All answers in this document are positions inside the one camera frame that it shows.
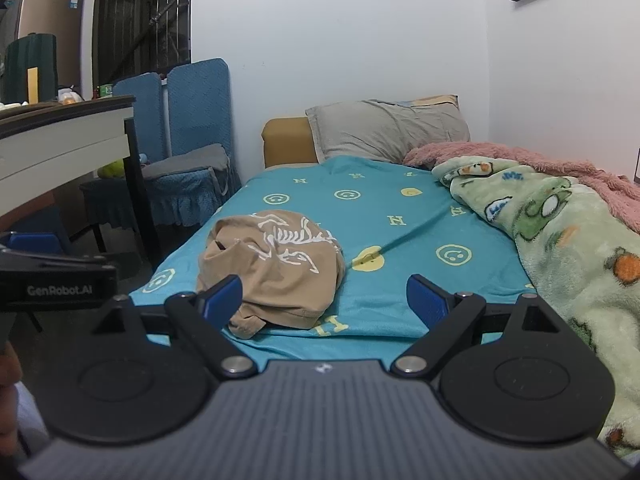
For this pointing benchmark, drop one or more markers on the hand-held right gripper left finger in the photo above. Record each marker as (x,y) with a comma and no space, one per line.
(225,297)

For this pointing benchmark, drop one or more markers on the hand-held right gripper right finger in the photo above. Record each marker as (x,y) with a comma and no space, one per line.
(425,300)

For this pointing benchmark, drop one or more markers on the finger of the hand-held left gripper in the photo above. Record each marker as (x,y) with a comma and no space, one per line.
(35,242)

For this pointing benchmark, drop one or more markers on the tan printed t-shirt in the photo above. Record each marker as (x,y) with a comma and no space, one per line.
(280,280)

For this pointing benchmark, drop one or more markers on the yellow green toy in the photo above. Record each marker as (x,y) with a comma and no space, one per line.
(111,170)

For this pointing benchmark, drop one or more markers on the white desk with black legs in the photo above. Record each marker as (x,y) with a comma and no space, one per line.
(60,140)

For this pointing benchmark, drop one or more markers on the teal printed bed sheet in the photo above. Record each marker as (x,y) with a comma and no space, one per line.
(390,195)

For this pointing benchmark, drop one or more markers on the white blue plush toy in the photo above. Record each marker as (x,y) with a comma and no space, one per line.
(144,159)

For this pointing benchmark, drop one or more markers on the green cartoon printed blanket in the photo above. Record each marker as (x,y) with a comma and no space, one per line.
(575,260)

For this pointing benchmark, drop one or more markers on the green can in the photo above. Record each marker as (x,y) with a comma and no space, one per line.
(105,91)

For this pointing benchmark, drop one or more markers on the tan bed headboard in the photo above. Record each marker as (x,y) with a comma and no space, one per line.
(287,142)

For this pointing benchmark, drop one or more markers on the grey pillow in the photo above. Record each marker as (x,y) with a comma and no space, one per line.
(380,130)

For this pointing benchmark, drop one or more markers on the blue covered chair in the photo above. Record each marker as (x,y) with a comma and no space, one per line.
(200,105)
(142,95)

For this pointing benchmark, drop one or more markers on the pink fuzzy blanket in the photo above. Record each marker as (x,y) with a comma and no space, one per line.
(550,157)

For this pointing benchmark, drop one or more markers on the dark green ribbed container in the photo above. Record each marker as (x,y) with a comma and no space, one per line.
(30,50)

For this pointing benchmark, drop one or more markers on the dark grilled window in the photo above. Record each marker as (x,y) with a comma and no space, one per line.
(130,20)

